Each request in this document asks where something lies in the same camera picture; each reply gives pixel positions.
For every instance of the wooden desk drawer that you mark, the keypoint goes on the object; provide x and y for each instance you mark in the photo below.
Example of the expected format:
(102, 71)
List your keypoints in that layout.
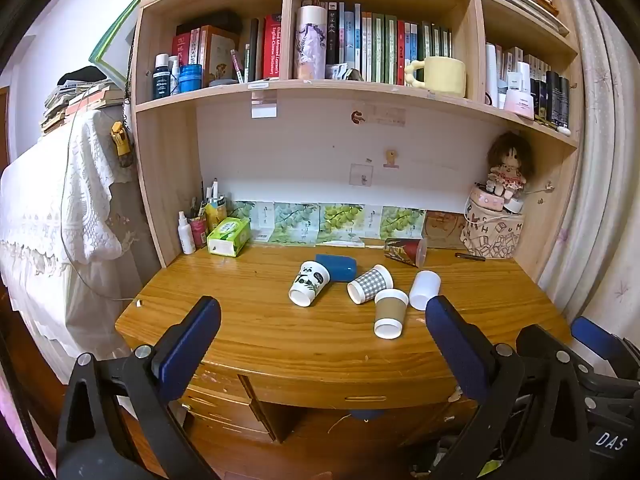
(360, 392)

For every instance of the yellow ceramic mug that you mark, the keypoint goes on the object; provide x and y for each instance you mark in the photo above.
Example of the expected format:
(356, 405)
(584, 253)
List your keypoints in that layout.
(445, 76)

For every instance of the white spray bottle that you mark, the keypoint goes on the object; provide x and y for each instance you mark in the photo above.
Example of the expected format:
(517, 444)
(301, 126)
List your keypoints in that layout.
(186, 235)

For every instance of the dark bottle white cap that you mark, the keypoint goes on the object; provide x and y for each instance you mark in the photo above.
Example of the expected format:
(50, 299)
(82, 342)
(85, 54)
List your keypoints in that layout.
(161, 80)

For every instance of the green leaf print card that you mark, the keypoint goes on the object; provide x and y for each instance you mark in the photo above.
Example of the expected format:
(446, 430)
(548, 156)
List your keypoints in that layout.
(296, 222)
(402, 221)
(341, 220)
(250, 220)

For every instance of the pen holder with pens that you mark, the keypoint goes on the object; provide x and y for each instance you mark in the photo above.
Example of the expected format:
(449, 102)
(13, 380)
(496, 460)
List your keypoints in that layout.
(210, 212)

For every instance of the white lace cloth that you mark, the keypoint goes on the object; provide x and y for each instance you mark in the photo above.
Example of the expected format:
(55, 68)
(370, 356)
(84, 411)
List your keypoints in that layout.
(60, 195)

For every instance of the pink round box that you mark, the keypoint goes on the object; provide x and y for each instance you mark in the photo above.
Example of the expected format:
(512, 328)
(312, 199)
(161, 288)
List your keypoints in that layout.
(486, 199)

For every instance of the stack of old books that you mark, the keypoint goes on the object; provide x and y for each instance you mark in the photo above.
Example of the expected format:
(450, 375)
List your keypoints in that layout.
(82, 102)

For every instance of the pale patterned curtain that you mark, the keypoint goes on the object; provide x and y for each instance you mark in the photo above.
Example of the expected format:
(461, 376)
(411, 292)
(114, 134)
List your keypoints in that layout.
(600, 160)

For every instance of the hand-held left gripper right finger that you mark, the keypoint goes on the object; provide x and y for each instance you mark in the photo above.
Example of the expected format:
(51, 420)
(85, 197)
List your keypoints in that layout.
(457, 347)

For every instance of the rag doll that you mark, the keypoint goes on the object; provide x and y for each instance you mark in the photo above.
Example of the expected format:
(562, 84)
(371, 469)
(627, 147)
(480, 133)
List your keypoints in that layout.
(509, 167)

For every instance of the wooden side drawer unit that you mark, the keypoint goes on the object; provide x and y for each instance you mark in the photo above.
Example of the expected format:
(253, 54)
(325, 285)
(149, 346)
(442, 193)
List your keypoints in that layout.
(225, 405)

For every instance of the dark pen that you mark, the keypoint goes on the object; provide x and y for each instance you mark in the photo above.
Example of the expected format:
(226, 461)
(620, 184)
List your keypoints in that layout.
(470, 257)

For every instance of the blue cup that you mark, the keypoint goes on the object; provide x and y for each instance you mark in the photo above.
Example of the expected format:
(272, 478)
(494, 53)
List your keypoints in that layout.
(340, 266)

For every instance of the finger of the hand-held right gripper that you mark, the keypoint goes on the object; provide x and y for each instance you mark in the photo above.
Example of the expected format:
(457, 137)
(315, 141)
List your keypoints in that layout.
(595, 340)
(540, 340)

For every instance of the red patterned paper cup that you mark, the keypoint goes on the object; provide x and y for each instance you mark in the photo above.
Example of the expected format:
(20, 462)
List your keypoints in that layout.
(402, 251)

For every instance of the plain white cup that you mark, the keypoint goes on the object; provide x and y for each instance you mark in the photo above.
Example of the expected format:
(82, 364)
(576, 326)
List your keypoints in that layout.
(425, 287)

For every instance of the wooden bookshelf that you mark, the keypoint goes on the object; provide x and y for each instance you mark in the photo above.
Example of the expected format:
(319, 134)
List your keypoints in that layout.
(165, 170)

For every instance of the brown sleeve paper cup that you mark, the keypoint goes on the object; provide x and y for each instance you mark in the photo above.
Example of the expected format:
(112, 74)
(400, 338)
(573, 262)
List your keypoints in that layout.
(391, 312)

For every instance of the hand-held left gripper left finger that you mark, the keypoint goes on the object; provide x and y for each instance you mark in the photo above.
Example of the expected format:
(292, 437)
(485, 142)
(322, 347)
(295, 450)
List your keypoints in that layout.
(190, 342)

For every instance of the green tissue box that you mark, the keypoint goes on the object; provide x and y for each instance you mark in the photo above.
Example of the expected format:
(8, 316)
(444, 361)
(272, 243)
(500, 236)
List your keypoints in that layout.
(230, 235)

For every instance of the wooden clip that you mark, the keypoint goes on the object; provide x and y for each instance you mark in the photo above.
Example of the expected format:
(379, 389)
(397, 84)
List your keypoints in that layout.
(391, 158)

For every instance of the white floral thermos bottle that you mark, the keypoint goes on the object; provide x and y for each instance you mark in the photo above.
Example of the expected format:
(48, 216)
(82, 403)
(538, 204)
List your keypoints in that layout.
(310, 42)

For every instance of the row of upright books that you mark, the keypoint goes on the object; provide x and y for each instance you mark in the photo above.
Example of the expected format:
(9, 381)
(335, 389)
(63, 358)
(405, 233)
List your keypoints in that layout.
(385, 47)

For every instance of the row of cosmetic bottles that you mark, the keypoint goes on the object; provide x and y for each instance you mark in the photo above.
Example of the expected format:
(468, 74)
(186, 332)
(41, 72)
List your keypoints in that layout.
(530, 87)

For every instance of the printed fabric basket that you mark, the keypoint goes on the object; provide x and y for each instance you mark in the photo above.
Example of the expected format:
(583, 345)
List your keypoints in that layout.
(492, 235)

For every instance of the blue jar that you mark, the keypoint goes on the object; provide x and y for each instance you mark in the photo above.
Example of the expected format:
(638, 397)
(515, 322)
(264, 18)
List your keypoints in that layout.
(191, 79)

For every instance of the red thick book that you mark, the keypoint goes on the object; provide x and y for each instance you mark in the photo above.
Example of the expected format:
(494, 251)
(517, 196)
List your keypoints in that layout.
(272, 47)

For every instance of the white panda print cup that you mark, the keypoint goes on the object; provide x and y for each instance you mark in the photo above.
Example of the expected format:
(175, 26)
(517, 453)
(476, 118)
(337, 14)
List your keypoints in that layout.
(310, 282)

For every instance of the brown card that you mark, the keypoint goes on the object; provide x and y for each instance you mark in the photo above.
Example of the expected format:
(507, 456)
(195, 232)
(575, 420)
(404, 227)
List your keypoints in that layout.
(445, 230)

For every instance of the green framed board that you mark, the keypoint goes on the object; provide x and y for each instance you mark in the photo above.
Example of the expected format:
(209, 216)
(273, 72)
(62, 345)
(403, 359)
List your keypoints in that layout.
(117, 42)

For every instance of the black folded cloth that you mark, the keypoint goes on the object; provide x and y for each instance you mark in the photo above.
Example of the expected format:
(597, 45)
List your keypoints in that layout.
(82, 75)

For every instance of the grey checkered paper cup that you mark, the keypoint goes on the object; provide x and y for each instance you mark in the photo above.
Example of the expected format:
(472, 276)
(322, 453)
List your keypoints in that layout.
(371, 282)

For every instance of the yellow hanging tool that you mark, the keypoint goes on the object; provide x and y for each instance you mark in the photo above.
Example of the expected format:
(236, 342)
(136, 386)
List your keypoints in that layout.
(119, 140)

